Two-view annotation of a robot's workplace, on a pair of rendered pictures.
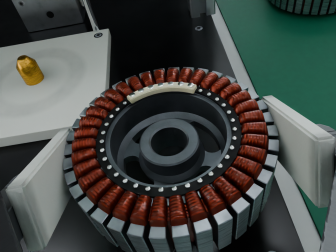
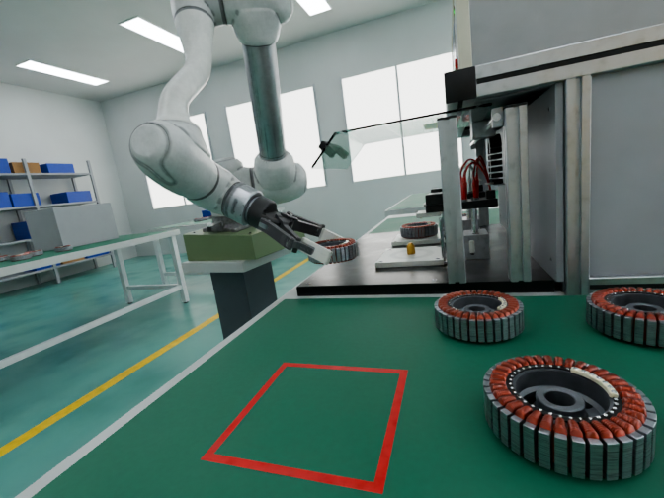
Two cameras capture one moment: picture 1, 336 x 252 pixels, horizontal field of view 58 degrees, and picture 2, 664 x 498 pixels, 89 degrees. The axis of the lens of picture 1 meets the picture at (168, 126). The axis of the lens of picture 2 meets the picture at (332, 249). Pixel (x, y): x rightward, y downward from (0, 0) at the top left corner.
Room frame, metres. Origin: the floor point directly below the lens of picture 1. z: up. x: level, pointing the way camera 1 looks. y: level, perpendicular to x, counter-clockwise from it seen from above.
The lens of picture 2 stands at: (0.32, -0.69, 0.97)
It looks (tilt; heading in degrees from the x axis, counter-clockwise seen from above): 10 degrees down; 108
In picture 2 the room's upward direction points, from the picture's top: 8 degrees counter-clockwise
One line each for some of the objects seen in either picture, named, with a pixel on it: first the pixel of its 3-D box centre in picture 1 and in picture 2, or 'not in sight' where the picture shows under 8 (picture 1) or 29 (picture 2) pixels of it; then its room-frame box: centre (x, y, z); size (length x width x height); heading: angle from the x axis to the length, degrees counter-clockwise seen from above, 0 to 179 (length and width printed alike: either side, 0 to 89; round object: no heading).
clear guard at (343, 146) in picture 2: not in sight; (401, 143); (0.27, 0.06, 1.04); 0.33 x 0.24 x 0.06; 177
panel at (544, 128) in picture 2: not in sight; (518, 181); (0.52, 0.23, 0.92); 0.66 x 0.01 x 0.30; 87
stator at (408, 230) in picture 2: not in sight; (418, 229); (0.27, 0.37, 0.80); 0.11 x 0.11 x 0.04
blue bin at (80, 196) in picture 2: not in sight; (71, 198); (-5.83, 3.84, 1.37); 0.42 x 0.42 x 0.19; 88
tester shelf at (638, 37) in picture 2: not in sight; (548, 100); (0.59, 0.23, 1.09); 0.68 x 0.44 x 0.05; 87
